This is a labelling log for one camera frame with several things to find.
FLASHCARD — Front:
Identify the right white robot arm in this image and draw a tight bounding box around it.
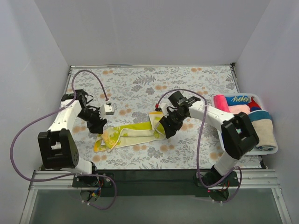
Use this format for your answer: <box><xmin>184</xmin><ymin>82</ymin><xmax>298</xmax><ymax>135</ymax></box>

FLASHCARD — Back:
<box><xmin>155</xmin><ymin>89</ymin><xmax>259</xmax><ymax>188</ymax></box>

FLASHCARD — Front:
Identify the red blue printed towel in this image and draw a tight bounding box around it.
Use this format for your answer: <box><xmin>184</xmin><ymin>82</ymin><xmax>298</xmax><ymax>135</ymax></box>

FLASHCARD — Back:
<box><xmin>226</xmin><ymin>95</ymin><xmax>262</xmax><ymax>114</ymax></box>

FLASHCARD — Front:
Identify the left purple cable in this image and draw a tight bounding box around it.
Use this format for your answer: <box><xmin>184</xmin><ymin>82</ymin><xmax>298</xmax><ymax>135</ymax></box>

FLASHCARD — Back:
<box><xmin>9</xmin><ymin>70</ymin><xmax>117</xmax><ymax>210</ymax></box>

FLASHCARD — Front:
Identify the aluminium frame rail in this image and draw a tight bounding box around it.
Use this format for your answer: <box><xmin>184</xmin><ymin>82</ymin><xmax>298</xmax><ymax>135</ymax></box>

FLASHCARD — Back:
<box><xmin>30</xmin><ymin>169</ymin><xmax>280</xmax><ymax>189</ymax></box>

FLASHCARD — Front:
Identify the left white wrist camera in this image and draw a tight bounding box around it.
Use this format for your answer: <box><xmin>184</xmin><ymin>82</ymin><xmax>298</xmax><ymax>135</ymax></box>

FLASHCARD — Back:
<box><xmin>100</xmin><ymin>104</ymin><xmax>115</xmax><ymax>117</ymax></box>

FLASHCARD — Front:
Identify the white plastic basket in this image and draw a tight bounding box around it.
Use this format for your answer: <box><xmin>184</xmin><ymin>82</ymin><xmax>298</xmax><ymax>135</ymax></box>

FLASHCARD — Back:
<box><xmin>212</xmin><ymin>93</ymin><xmax>279</xmax><ymax>155</ymax></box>

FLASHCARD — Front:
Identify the blue beige Doraemon towel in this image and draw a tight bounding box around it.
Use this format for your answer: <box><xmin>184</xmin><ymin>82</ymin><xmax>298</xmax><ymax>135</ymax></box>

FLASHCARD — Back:
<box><xmin>248</xmin><ymin>110</ymin><xmax>278</xmax><ymax>151</ymax></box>

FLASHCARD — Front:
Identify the purple cable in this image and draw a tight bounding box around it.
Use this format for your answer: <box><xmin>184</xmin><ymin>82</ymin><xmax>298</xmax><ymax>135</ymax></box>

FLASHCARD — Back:
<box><xmin>9</xmin><ymin>70</ymin><xmax>117</xmax><ymax>210</ymax></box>
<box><xmin>155</xmin><ymin>88</ymin><xmax>242</xmax><ymax>204</ymax></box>

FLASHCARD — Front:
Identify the yellow lemon print towel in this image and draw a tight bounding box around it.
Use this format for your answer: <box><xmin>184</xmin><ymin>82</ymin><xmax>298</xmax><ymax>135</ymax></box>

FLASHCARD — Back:
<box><xmin>93</xmin><ymin>112</ymin><xmax>165</xmax><ymax>153</ymax></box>

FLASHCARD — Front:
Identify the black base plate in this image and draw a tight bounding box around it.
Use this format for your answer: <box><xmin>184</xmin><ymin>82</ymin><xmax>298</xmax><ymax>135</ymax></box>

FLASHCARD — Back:
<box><xmin>71</xmin><ymin>169</ymin><xmax>239</xmax><ymax>198</ymax></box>

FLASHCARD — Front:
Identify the floral table mat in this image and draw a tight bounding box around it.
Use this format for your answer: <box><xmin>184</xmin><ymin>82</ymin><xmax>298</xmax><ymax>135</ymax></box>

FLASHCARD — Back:
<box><xmin>66</xmin><ymin>66</ymin><xmax>237</xmax><ymax>169</ymax></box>

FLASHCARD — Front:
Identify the pink rolled towel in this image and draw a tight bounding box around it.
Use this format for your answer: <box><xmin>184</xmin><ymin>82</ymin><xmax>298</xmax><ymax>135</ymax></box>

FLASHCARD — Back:
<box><xmin>214</xmin><ymin>95</ymin><xmax>230</xmax><ymax>112</ymax></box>

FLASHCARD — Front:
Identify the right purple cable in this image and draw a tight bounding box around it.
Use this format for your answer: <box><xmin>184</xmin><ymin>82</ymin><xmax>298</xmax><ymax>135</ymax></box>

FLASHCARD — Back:
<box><xmin>155</xmin><ymin>88</ymin><xmax>242</xmax><ymax>204</ymax></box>

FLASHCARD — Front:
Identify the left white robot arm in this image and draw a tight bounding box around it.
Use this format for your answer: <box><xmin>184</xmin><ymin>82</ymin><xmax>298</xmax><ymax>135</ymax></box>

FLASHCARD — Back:
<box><xmin>38</xmin><ymin>89</ymin><xmax>114</xmax><ymax>187</ymax></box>

